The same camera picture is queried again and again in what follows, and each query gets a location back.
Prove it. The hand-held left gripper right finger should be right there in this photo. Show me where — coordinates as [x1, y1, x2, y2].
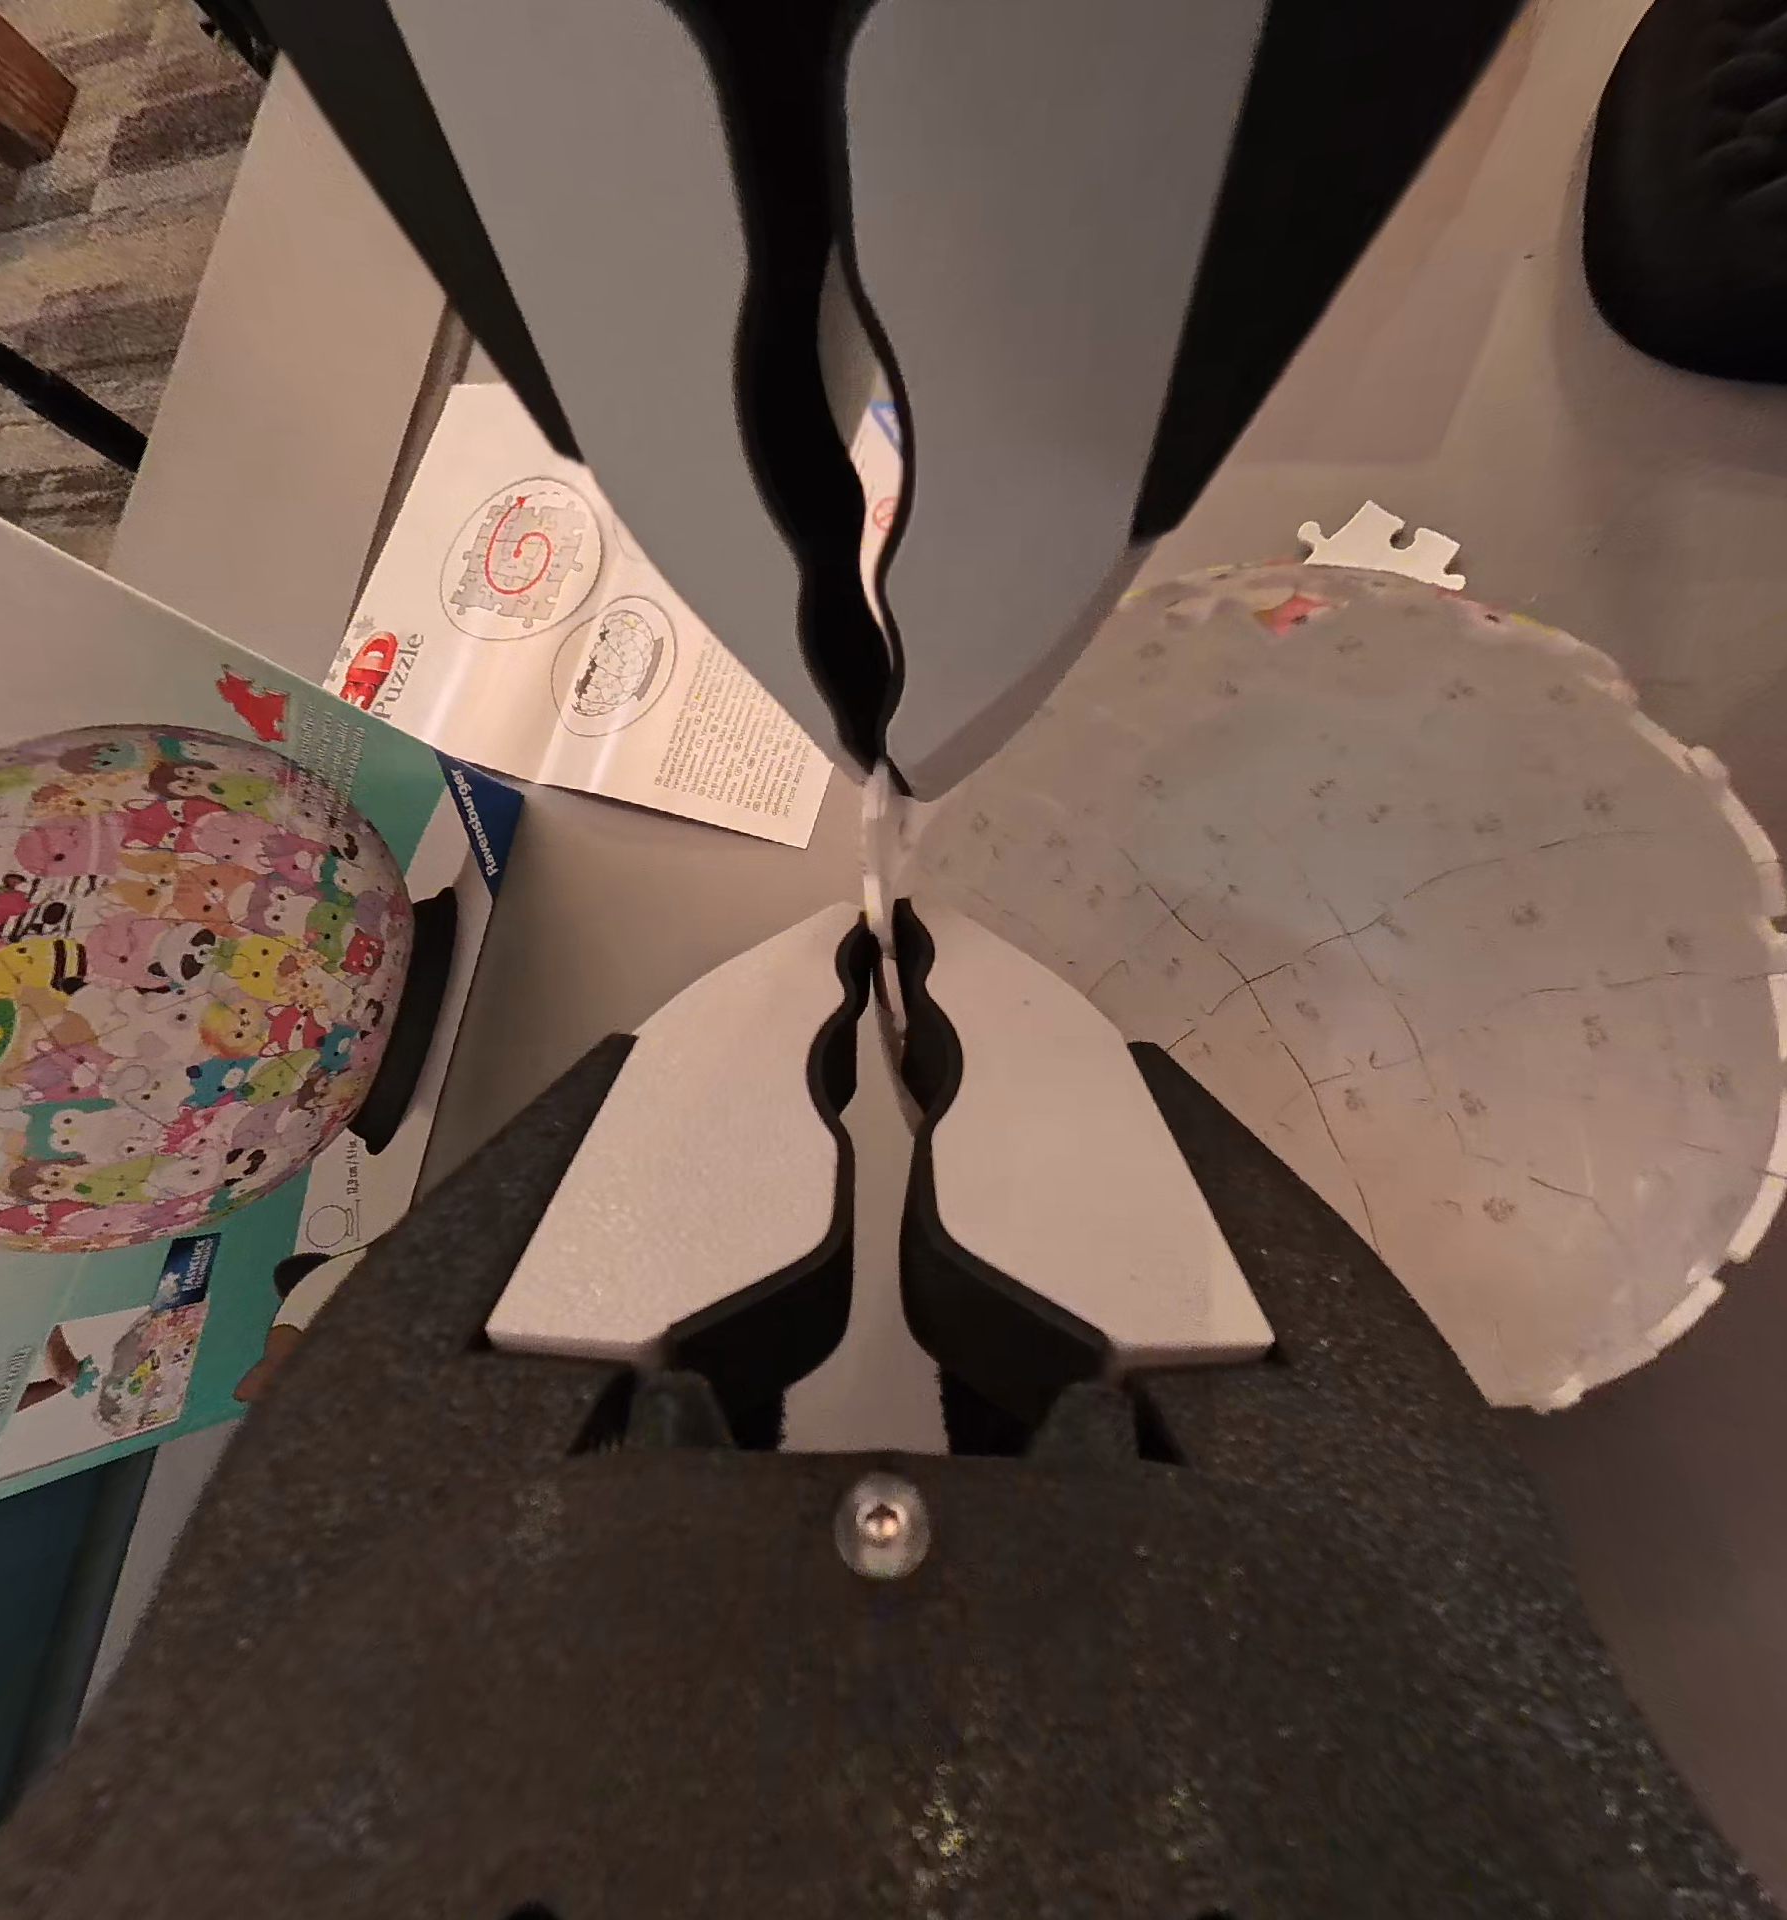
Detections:
[887, 897, 1276, 1375]

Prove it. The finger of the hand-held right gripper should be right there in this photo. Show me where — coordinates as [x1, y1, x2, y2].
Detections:
[384, 0, 898, 781]
[838, 0, 1272, 801]

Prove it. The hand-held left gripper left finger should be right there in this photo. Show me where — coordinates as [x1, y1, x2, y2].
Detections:
[483, 899, 879, 1367]

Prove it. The half-built puzzle ball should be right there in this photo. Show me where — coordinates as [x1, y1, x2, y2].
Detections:
[863, 561, 1787, 1416]

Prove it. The white puzzle piece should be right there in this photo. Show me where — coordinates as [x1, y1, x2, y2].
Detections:
[1297, 502, 1473, 594]

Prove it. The puzzle ball box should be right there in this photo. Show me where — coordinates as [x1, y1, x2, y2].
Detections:
[0, 488, 530, 1877]

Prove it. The folded instruction sheet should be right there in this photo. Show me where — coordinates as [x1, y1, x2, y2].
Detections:
[326, 382, 913, 857]

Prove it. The black metal frame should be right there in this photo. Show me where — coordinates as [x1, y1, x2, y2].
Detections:
[0, 292, 152, 474]

